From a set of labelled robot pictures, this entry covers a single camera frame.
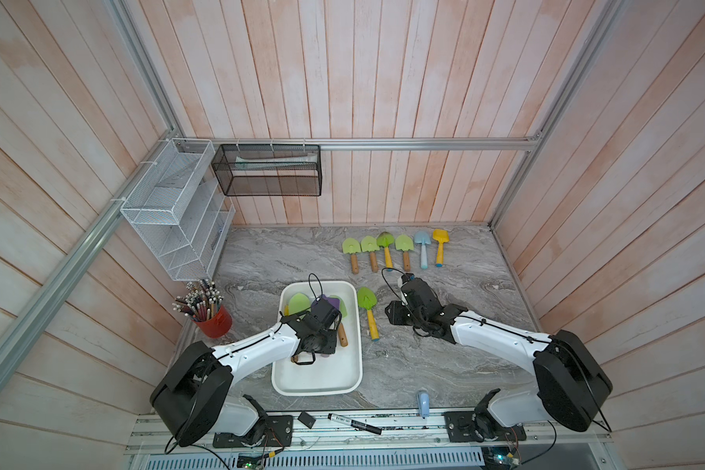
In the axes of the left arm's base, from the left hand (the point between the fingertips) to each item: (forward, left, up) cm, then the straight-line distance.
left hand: (326, 347), depth 86 cm
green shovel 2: (+15, +10, +1) cm, 18 cm away
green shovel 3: (+11, -5, 0) cm, 12 cm away
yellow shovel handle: (+7, -14, 0) cm, 16 cm away
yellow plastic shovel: (+46, -44, -1) cm, 64 cm away
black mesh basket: (+57, +22, +23) cm, 65 cm away
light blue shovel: (+45, -37, 0) cm, 58 cm away
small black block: (-19, +4, -2) cm, 19 cm away
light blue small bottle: (-15, -27, +1) cm, 31 cm away
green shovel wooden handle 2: (+42, -15, -1) cm, 45 cm away
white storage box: (-7, -4, -1) cm, 9 cm away
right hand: (+10, -19, +5) cm, 22 cm away
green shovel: (+43, -29, -1) cm, 52 cm away
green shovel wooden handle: (+40, -8, 0) cm, 40 cm away
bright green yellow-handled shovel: (+43, -21, 0) cm, 48 cm away
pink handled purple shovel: (+16, -2, -1) cm, 16 cm away
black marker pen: (-20, -8, -1) cm, 22 cm away
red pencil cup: (+6, +33, +15) cm, 37 cm away
